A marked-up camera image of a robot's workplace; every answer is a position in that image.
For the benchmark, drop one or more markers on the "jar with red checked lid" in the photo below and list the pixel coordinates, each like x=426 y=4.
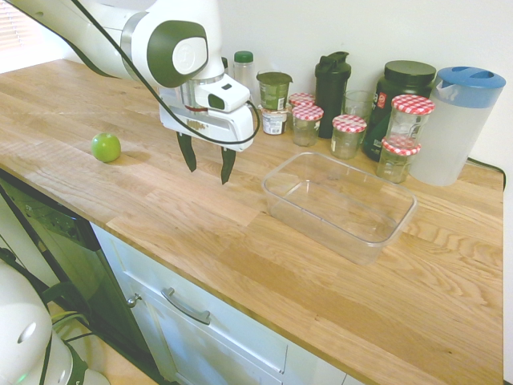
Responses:
x=348 y=138
x=301 y=98
x=306 y=126
x=394 y=164

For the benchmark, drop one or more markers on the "white cabinet drawer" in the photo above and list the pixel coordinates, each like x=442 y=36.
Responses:
x=208 y=341

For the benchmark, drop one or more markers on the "clear plastic container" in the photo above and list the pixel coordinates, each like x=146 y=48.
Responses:
x=340 y=208

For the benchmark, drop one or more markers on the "dark dishwasher door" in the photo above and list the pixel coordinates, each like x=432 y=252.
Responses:
x=76 y=256

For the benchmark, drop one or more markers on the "silver cabinet knob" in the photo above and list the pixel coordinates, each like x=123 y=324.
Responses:
x=133 y=301

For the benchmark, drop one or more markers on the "green apple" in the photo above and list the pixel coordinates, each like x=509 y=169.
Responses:
x=106 y=147

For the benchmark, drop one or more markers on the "clear drinking glass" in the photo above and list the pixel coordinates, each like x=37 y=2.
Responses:
x=358 y=103

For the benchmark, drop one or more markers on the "green yogurt cup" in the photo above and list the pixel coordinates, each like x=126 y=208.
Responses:
x=273 y=90

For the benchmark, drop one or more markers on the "translucent pitcher blue lid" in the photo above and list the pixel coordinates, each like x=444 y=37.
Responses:
x=457 y=128

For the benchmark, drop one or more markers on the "tall jar red checked lid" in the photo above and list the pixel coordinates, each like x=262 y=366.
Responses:
x=412 y=118

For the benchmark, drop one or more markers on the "white yogurt cup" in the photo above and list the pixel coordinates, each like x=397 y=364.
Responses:
x=274 y=122

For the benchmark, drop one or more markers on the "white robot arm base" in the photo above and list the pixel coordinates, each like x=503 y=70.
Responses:
x=24 y=333

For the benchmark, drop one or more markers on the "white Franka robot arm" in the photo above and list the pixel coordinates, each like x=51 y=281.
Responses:
x=136 y=36

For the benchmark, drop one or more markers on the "black shaker bottle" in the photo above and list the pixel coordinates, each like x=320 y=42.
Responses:
x=332 y=92

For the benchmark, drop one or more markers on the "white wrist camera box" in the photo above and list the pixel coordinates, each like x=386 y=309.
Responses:
x=228 y=94

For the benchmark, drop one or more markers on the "window blind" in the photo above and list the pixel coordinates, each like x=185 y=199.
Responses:
x=12 y=24

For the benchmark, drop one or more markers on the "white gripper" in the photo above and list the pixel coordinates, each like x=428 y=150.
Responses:
x=224 y=126

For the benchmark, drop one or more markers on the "black protein powder tub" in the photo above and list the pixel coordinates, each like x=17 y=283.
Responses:
x=405 y=80

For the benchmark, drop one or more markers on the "clear bottle green cap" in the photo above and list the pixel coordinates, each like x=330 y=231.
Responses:
x=243 y=72

